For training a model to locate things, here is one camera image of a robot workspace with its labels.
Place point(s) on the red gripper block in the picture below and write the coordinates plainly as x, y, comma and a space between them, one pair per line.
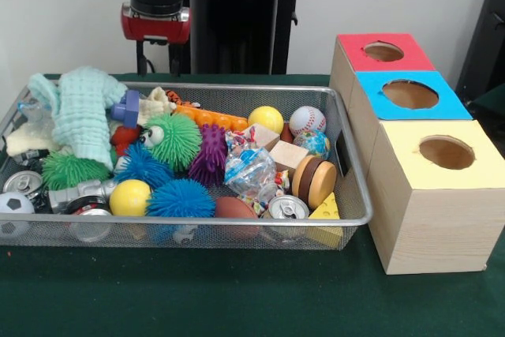
155, 27

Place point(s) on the orange striped tiger plush toy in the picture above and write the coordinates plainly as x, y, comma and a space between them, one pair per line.
179, 98

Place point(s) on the purple plastic toy piece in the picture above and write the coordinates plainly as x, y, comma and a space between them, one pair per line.
127, 110

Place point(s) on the mint green waffle cloth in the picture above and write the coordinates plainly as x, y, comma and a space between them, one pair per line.
83, 116

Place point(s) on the cream waffle cloth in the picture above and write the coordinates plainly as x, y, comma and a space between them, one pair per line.
23, 141

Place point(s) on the shallow clear mesh bin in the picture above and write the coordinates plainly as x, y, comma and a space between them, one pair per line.
252, 239

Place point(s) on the wooden box with three holes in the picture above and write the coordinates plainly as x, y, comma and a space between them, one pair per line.
434, 230

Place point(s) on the blue spiky ball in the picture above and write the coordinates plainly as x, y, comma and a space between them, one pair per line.
179, 199

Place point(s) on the globe print ball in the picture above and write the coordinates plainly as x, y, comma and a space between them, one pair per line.
313, 143

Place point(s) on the silver drink can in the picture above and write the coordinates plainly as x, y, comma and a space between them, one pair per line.
288, 207

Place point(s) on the wooden burger toy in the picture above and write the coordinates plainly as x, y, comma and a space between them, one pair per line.
315, 181

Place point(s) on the small soccer ball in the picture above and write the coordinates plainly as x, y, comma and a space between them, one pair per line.
13, 203

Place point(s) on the yellow cheese wedge toy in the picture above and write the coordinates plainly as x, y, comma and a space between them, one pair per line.
327, 208

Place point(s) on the dark green tablecloth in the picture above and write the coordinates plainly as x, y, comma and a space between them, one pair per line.
236, 297

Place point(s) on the black stand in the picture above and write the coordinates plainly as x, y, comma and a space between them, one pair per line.
485, 37

